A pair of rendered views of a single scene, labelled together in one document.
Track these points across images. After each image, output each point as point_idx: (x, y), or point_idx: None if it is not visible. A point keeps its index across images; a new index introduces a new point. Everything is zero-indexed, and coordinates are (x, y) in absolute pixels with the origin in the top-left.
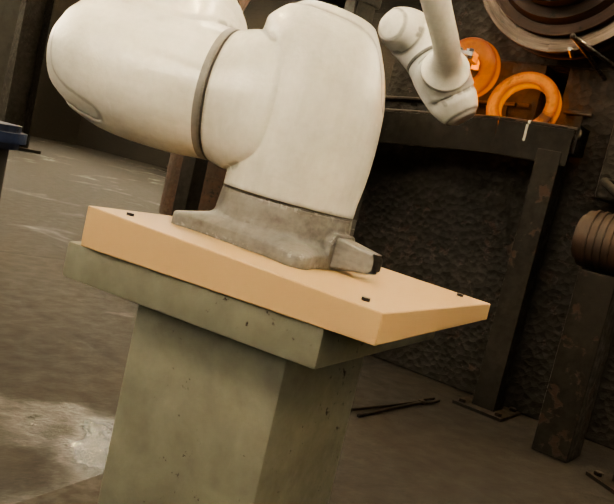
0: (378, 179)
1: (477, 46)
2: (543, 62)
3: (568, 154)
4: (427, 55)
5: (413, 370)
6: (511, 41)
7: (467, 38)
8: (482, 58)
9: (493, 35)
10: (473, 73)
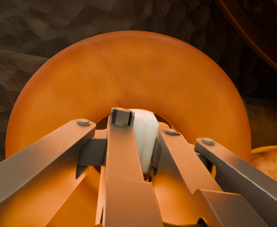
0: None
1: (174, 79)
2: (256, 85)
3: None
4: None
5: None
6: (178, 24)
7: (123, 36)
8: (196, 130)
9: (128, 1)
10: (104, 123)
